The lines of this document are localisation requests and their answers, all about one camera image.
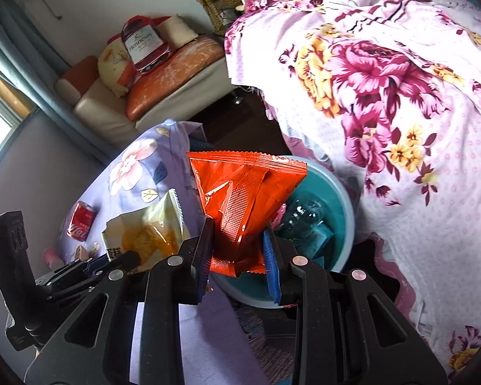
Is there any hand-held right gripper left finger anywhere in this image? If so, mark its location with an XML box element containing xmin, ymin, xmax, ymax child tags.
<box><xmin>24</xmin><ymin>217</ymin><xmax>216</xmax><ymax>385</ymax></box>

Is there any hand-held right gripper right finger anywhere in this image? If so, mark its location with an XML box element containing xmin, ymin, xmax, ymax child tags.
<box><xmin>262</xmin><ymin>228</ymin><xmax>451</xmax><ymax>385</ymax></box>

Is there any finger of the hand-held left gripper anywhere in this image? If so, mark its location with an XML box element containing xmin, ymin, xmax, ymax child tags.
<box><xmin>84</xmin><ymin>250</ymin><xmax>142</xmax><ymax>277</ymax></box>
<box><xmin>44</xmin><ymin>262</ymin><xmax>117</xmax><ymax>303</ymax></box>

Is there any pink paper cup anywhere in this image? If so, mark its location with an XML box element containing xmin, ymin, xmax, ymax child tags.
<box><xmin>42</xmin><ymin>246</ymin><xmax>67</xmax><ymax>269</ymax></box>

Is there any yellow bread bag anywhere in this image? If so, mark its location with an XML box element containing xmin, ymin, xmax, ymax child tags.
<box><xmin>101</xmin><ymin>189</ymin><xmax>191</xmax><ymax>275</ymax></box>

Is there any light blue carton box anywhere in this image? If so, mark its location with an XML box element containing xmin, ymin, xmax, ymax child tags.
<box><xmin>300</xmin><ymin>225</ymin><xmax>333</xmax><ymax>257</ymax></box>

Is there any red soda can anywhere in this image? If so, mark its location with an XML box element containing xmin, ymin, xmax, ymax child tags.
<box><xmin>66</xmin><ymin>201</ymin><xmax>97</xmax><ymax>242</ymax></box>

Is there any clear bottle with green label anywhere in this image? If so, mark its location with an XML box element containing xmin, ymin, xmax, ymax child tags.
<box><xmin>278</xmin><ymin>194</ymin><xmax>325</xmax><ymax>241</ymax></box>

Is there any orange-red snack wrapper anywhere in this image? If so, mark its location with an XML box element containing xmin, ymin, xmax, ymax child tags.
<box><xmin>185</xmin><ymin>150</ymin><xmax>308</xmax><ymax>277</ymax></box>

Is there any teal plastic basin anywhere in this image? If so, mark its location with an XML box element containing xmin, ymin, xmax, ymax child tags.
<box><xmin>208</xmin><ymin>154</ymin><xmax>351</xmax><ymax>309</ymax></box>

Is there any lilac padded headboard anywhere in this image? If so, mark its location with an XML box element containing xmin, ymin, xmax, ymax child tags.
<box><xmin>0</xmin><ymin>116</ymin><xmax>109</xmax><ymax>249</ymax></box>

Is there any purple floral cloth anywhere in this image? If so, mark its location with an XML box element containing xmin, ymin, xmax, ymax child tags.
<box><xmin>56</xmin><ymin>119</ymin><xmax>273</xmax><ymax>385</ymax></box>

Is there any beige sofa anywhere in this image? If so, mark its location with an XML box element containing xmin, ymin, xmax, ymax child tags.
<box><xmin>55</xmin><ymin>54</ymin><xmax>229</xmax><ymax>147</ymax></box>

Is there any blue curtain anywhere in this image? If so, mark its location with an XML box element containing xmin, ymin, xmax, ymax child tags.
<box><xmin>0</xmin><ymin>12</ymin><xmax>117</xmax><ymax>157</ymax></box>

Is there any orange seat cushion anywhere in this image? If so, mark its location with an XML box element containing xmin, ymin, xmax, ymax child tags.
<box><xmin>126</xmin><ymin>35</ymin><xmax>225</xmax><ymax>121</ymax></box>

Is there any yellow pillow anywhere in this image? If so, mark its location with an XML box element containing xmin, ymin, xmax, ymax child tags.
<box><xmin>97</xmin><ymin>42</ymin><xmax>135</xmax><ymax>97</ymax></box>

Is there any pink floral bedsheet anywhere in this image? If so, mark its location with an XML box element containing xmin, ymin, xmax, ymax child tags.
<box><xmin>224</xmin><ymin>0</ymin><xmax>481</xmax><ymax>381</ymax></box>

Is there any red bottle print bag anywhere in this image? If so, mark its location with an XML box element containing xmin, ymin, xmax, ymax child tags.
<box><xmin>108</xmin><ymin>15</ymin><xmax>177</xmax><ymax>75</ymax></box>

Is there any beige pillow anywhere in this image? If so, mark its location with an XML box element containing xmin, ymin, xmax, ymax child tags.
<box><xmin>158</xmin><ymin>14</ymin><xmax>199</xmax><ymax>51</ymax></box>

